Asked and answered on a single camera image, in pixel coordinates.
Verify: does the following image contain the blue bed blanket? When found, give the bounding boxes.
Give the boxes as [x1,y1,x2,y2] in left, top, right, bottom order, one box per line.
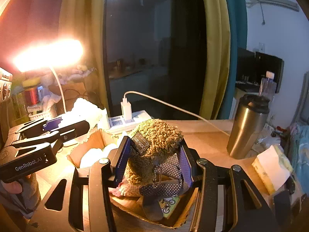
[289,123,308,195]

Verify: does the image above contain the person's left hand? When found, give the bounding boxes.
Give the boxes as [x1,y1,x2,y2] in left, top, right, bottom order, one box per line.
[1,181,23,194]

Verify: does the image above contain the brown fuzzy sock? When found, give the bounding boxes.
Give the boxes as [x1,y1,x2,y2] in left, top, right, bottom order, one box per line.
[125,119,183,186]

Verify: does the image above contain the teal curtain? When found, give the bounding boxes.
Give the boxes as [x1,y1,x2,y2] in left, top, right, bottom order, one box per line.
[219,0,248,119]

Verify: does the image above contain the white power strip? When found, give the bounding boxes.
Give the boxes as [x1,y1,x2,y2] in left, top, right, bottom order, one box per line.
[108,110,151,135]

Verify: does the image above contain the black monitor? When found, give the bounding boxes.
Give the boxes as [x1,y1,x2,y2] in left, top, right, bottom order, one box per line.
[235,48,284,93]

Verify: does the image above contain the white desk lamp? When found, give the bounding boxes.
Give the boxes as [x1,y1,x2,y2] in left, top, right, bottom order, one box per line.
[13,38,84,112]

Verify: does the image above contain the white charger with white cable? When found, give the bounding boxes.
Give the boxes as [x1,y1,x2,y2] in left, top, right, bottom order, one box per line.
[121,97,132,121]

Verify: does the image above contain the grey dotted sock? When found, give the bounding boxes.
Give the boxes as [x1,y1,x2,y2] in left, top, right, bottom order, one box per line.
[139,154,190,222]

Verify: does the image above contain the brown paper bag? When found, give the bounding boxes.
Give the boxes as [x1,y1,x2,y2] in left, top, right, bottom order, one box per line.
[48,82,101,115]

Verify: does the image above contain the tissue box on table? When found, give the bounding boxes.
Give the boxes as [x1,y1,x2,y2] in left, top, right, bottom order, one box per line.
[252,145,293,195]

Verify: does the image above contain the brown cardboard box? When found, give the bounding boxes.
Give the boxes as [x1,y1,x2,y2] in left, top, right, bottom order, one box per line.
[67,128,197,231]

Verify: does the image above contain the red can yellow lid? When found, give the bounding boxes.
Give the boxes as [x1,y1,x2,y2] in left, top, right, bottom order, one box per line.
[22,77,41,106]

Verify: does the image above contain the white towel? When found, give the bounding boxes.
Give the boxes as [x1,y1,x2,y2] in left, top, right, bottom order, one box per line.
[71,98,110,130]

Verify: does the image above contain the wall air conditioner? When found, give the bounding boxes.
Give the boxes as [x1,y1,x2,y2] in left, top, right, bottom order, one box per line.
[246,0,300,12]

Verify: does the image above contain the steel travel tumbler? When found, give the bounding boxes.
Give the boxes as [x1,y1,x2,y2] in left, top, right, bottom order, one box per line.
[227,94,270,159]

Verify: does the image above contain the clear water bottle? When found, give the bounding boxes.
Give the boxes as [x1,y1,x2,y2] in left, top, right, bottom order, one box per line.
[259,71,277,102]

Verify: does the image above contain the yellow tissue pocket pack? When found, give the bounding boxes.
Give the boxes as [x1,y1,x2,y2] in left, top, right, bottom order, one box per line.
[159,196,180,219]

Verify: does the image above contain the white cotton balls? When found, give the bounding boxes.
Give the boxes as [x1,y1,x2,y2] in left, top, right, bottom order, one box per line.
[80,143,118,168]

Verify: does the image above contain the yellow curtain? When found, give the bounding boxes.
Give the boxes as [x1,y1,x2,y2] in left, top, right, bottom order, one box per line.
[199,0,230,119]

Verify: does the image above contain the pink fuzzy sock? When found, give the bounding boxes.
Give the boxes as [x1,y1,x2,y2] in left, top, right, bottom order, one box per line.
[108,178,141,197]

